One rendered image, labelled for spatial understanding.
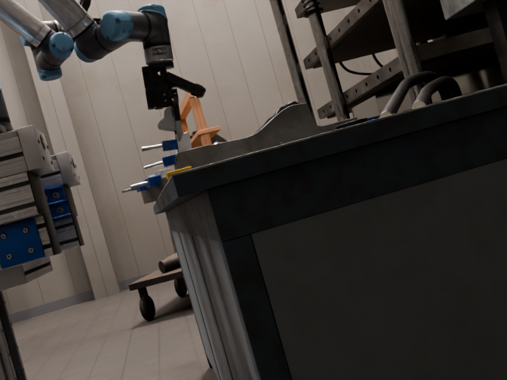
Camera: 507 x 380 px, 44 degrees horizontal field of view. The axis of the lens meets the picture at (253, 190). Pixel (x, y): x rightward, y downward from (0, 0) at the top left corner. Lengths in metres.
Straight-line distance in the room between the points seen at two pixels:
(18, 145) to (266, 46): 7.25
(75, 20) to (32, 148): 0.48
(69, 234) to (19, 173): 0.51
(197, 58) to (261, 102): 1.01
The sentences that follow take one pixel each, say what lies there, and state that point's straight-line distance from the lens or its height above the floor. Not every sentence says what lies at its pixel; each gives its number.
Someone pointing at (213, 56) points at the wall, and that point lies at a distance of 8.34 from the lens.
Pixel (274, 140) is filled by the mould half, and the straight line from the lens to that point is 1.67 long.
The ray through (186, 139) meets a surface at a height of 0.92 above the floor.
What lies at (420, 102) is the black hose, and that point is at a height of 0.82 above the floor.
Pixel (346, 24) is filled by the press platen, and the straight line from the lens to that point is 2.50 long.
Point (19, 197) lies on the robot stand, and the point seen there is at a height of 0.86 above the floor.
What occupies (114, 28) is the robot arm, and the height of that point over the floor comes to 1.22.
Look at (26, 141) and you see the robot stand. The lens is 1.35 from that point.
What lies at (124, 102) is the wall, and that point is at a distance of 8.18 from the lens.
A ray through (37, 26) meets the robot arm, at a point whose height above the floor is 1.40.
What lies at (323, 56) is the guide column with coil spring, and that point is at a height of 1.21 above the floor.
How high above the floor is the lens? 0.74
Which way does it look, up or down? level
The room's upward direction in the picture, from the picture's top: 16 degrees counter-clockwise
